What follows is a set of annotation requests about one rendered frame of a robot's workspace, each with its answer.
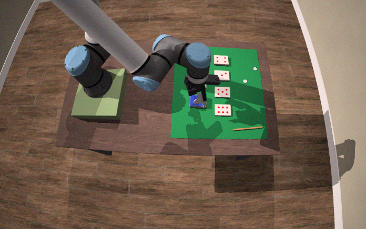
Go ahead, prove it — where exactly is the green felt mat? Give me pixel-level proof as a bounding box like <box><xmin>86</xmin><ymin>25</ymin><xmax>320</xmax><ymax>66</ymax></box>
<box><xmin>170</xmin><ymin>47</ymin><xmax>268</xmax><ymax>139</ymax></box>

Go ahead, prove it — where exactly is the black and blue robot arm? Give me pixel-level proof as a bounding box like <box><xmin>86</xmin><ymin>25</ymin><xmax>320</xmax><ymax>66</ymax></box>
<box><xmin>50</xmin><ymin>0</ymin><xmax>221</xmax><ymax>98</ymax></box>

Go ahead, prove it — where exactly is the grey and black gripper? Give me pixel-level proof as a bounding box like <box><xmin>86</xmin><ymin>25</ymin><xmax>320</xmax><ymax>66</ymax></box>
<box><xmin>184</xmin><ymin>75</ymin><xmax>207</xmax><ymax>108</ymax></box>

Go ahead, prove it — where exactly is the white playing card with red pips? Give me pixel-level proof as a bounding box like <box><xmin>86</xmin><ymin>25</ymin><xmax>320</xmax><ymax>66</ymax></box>
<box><xmin>215</xmin><ymin>105</ymin><xmax>231</xmax><ymax>116</ymax></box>
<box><xmin>215</xmin><ymin>87</ymin><xmax>230</xmax><ymax>98</ymax></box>
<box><xmin>215</xmin><ymin>70</ymin><xmax>229</xmax><ymax>80</ymax></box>
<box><xmin>214</xmin><ymin>55</ymin><xmax>229</xmax><ymax>65</ymax></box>

